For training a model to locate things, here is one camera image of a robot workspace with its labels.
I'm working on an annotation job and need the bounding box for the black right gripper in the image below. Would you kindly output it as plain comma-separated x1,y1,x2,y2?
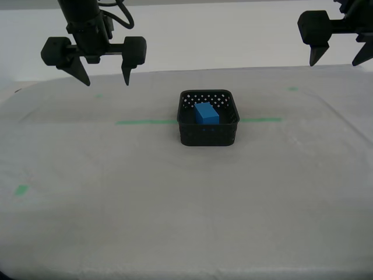
297,0,373,67

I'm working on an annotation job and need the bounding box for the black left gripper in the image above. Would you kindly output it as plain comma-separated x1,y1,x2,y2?
40,11,147,87

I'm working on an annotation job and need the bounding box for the blue rectangular block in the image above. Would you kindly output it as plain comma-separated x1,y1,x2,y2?
193,101,220,125

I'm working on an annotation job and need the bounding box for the black perforated plastic basket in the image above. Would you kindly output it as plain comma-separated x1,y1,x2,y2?
177,89,242,148

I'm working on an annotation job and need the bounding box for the long green tape strip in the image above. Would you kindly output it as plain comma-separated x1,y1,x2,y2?
115,117,283,125

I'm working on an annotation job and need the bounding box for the white woven table cover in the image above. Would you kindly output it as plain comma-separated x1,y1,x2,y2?
0,64,373,280

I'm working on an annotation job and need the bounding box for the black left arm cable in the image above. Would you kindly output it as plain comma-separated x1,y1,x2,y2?
97,0,135,30

